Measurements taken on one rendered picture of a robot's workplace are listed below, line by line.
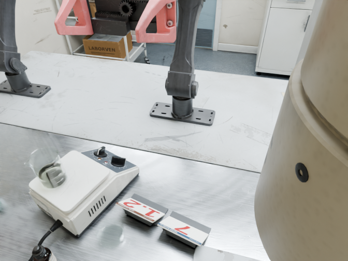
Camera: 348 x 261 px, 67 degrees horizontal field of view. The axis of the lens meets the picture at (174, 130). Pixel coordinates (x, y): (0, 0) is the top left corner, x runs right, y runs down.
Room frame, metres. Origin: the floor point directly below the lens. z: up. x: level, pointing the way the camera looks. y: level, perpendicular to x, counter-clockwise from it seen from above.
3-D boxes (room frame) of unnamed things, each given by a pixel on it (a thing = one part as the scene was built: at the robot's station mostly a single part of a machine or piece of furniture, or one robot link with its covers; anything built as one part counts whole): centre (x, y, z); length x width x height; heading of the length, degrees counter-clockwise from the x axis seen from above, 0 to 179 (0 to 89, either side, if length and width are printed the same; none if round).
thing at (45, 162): (0.34, 0.24, 1.02); 0.06 x 0.05 x 0.08; 131
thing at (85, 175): (0.35, 0.21, 0.98); 0.12 x 0.12 x 0.01; 56
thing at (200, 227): (0.27, -0.02, 0.92); 0.09 x 0.06 x 0.04; 61
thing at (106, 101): (0.78, 0.15, 0.45); 1.20 x 0.48 x 0.90; 73
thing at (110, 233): (0.27, 0.13, 0.91); 0.06 x 0.06 x 0.02
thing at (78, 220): (0.37, 0.20, 0.94); 0.22 x 0.13 x 0.08; 146
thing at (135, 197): (0.32, 0.07, 0.92); 0.09 x 0.06 x 0.04; 61
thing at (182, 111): (0.66, -0.03, 0.94); 0.20 x 0.07 x 0.08; 73
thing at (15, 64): (0.82, 0.55, 1.00); 0.09 x 0.06 x 0.06; 73
